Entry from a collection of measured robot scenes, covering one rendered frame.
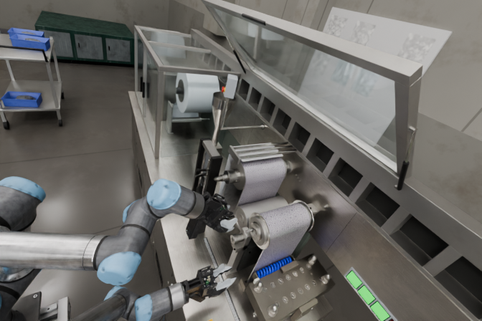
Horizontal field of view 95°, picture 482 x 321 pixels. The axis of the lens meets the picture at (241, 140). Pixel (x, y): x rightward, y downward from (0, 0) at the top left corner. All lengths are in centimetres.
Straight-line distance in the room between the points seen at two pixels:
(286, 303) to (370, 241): 43
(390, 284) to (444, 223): 31
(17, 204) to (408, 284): 122
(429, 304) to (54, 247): 107
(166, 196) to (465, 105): 222
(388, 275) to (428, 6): 209
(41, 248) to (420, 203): 104
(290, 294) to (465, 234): 68
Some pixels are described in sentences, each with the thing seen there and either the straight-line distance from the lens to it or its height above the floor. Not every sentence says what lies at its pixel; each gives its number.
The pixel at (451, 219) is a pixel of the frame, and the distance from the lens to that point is 92.
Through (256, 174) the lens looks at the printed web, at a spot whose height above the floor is 138.
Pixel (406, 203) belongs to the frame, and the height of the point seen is 160.
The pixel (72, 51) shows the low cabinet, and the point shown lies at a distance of 632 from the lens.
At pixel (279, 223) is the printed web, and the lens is 99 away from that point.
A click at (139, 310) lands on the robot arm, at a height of 114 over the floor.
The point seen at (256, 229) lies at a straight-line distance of 97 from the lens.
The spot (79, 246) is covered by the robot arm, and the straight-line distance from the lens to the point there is 65.
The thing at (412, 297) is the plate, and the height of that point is 134.
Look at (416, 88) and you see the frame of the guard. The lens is 54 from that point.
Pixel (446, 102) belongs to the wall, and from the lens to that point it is 241.
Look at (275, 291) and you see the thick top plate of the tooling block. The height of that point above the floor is 103.
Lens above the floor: 202
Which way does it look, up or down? 31 degrees down
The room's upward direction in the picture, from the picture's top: 16 degrees clockwise
